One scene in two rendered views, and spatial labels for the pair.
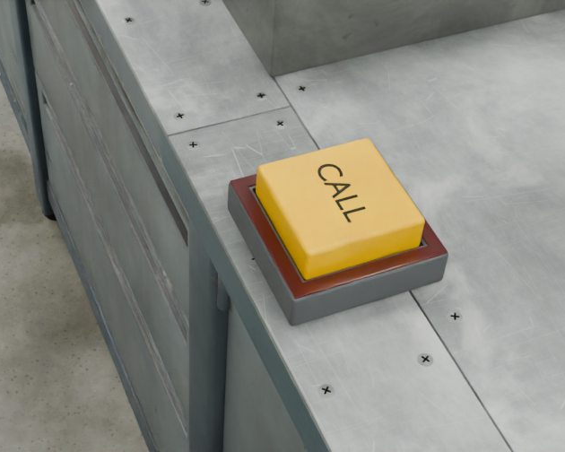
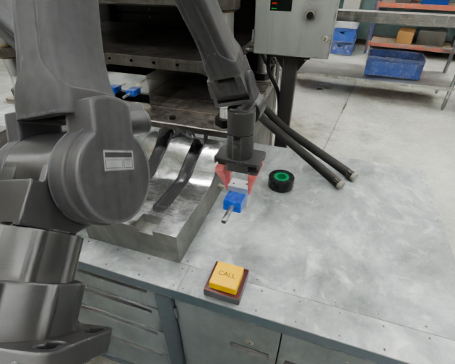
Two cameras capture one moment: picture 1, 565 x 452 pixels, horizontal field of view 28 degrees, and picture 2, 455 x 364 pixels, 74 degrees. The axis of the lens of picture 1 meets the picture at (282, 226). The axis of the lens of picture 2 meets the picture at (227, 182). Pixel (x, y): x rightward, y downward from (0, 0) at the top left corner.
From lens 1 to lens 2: 32 cm
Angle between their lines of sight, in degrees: 34
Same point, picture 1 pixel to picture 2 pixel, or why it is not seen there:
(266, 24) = (175, 253)
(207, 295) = (172, 318)
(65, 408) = not seen: outside the picture
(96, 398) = not seen: outside the picture
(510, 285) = (258, 266)
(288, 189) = (219, 282)
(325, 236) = (234, 284)
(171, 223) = (141, 310)
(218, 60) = (166, 268)
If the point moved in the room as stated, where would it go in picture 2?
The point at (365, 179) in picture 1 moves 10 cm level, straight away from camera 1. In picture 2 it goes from (227, 269) to (201, 242)
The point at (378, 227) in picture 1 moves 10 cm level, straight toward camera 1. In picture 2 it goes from (239, 275) to (271, 309)
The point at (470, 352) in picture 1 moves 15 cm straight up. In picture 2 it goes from (265, 283) to (271, 236)
